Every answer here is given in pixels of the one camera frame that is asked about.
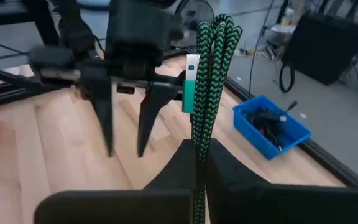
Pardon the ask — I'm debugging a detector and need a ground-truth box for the coiled black floor cable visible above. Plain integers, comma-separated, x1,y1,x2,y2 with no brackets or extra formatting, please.
278,62,296,94

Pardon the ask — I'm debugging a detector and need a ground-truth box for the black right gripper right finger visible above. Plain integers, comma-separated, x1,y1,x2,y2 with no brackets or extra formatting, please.
208,138,358,224

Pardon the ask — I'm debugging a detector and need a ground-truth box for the black box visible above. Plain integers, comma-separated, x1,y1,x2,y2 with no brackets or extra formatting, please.
280,14,358,86

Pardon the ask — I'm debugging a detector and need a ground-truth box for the pile of white cables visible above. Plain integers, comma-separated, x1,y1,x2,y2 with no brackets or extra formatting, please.
234,6,295,60

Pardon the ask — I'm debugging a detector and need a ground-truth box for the black floor fan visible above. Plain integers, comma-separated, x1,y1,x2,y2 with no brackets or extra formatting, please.
174,0,216,50

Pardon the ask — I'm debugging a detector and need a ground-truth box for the thick green cable teal plug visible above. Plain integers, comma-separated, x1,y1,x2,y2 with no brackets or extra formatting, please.
181,12,244,224

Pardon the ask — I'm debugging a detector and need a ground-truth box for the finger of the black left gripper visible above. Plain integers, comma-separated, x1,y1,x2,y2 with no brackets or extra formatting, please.
137,79,185,159
80,66,117,159

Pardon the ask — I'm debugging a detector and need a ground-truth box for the thin black cable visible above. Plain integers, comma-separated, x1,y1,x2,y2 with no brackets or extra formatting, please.
278,99,298,118

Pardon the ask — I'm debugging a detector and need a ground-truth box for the black cable with red tie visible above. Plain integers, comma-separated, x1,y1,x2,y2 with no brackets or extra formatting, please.
253,123,284,152

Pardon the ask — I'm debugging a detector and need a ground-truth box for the blue plastic basket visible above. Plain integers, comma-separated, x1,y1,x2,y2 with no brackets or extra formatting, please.
232,95,313,161

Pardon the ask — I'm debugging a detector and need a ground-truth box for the long black floor cable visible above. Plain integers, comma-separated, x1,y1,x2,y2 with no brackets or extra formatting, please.
248,0,276,94

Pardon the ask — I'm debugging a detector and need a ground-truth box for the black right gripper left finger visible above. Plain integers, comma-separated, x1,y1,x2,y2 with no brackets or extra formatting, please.
34,138,198,224

